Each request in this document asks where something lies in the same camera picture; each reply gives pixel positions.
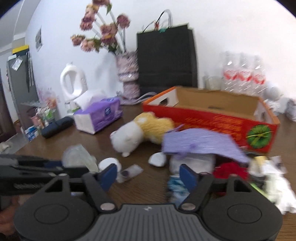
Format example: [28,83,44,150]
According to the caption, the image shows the pink dried flowers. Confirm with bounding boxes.
[70,1,130,55]

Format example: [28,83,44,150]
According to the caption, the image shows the white robot speaker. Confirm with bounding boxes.
[264,87,282,111]

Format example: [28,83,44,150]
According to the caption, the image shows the yellow white plush toy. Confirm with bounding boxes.
[110,112,175,157]

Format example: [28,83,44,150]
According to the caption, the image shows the white round lid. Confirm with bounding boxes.
[98,158,122,172]

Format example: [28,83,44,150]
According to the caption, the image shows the glass cup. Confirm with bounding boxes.
[203,75,222,90]

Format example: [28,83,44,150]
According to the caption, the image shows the purple cloth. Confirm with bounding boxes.
[162,128,249,164]

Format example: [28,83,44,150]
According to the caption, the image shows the grey refrigerator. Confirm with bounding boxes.
[6,45,39,129]

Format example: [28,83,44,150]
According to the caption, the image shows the greenish plastic bag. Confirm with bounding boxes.
[62,144,99,172]

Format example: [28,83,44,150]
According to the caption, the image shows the white detergent jug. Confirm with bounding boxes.
[60,63,88,101]

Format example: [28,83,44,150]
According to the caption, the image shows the purple patterned vase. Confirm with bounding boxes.
[116,51,140,101]

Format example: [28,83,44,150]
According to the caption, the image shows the red rose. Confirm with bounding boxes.
[213,161,248,184]

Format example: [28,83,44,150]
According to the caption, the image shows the left water bottle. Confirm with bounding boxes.
[222,52,238,92]

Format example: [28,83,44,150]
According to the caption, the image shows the right water bottle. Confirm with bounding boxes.
[252,56,266,97]

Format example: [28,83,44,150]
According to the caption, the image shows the blue patterned packet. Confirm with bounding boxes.
[166,175,189,207]

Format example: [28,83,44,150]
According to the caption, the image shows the purple tissue box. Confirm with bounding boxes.
[73,89,122,135]

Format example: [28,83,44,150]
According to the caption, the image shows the red cardboard box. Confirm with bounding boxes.
[142,86,280,153]

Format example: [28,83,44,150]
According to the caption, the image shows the middle water bottle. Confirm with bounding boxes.
[237,53,252,94]

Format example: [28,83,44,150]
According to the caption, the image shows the water bottle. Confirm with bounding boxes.
[252,56,266,97]
[237,53,252,94]
[222,52,238,92]

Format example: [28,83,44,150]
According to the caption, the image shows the black paper bag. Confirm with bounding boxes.
[137,9,198,94]

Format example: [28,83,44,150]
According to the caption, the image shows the lavender coiled cable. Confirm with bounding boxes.
[116,90,158,105]

